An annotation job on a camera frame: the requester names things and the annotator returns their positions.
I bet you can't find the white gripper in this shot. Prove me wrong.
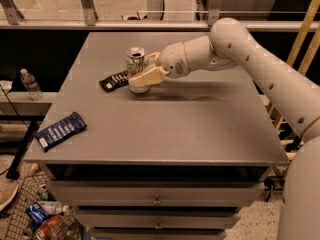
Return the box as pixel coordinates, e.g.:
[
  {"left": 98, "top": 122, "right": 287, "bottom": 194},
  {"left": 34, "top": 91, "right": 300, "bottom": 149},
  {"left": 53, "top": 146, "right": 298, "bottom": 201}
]
[{"left": 129, "top": 42, "right": 190, "bottom": 88}]

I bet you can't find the white 7up soda can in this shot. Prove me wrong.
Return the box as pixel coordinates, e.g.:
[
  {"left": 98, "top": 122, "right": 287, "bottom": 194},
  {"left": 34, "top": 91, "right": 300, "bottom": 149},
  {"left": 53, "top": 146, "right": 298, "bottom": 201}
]
[{"left": 125, "top": 47, "right": 150, "bottom": 95}]

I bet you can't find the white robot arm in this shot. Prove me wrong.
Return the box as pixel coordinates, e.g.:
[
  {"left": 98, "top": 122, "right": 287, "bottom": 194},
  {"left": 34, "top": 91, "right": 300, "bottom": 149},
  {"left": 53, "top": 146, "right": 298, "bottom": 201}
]
[{"left": 129, "top": 18, "right": 320, "bottom": 240}]

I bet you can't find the black rxbar chocolate bar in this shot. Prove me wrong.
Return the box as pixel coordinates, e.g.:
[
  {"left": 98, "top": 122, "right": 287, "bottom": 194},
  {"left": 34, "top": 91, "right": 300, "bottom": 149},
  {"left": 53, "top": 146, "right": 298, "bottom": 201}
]
[{"left": 99, "top": 71, "right": 128, "bottom": 93}]

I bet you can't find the green can in basket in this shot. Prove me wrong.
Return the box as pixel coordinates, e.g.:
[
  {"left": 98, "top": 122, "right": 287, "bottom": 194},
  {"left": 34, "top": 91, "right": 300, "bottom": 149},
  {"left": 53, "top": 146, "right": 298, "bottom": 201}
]
[{"left": 37, "top": 184, "right": 49, "bottom": 201}]

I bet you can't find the red soda can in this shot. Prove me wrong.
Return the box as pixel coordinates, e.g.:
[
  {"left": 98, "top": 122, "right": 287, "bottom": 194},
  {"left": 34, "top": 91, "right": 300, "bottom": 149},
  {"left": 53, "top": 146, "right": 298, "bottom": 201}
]
[{"left": 35, "top": 215, "right": 67, "bottom": 240}]

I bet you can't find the grey drawer cabinet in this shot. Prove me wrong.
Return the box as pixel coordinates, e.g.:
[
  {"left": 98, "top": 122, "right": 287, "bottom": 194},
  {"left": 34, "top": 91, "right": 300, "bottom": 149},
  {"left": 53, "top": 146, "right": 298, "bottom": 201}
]
[{"left": 26, "top": 32, "right": 287, "bottom": 240}]

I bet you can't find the blue snack bar wrapper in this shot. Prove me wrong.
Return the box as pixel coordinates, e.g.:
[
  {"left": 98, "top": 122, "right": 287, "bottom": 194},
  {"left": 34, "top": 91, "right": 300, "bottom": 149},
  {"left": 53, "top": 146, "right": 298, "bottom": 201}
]
[{"left": 35, "top": 112, "right": 87, "bottom": 152}]

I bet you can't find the clear plastic water bottle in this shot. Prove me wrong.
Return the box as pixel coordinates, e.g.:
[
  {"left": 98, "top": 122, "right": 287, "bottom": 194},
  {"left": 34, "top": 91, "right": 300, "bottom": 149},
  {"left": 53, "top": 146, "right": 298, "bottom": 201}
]
[{"left": 20, "top": 69, "right": 44, "bottom": 101}]

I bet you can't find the plastic bottle in basket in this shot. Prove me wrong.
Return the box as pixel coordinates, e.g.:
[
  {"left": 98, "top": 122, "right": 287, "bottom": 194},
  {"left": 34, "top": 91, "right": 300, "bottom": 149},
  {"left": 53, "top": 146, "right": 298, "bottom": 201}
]
[{"left": 38, "top": 201, "right": 69, "bottom": 215}]

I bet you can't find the black side table stand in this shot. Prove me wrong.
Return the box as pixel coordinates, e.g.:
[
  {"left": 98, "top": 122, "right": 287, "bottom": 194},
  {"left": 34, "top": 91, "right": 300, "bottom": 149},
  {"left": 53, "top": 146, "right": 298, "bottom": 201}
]
[{"left": 0, "top": 91, "right": 58, "bottom": 181}]

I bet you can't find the wire mesh basket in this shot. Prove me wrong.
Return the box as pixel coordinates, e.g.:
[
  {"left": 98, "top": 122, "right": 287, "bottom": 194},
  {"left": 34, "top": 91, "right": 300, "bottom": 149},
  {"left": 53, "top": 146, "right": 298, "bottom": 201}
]
[{"left": 4, "top": 173, "right": 82, "bottom": 240}]

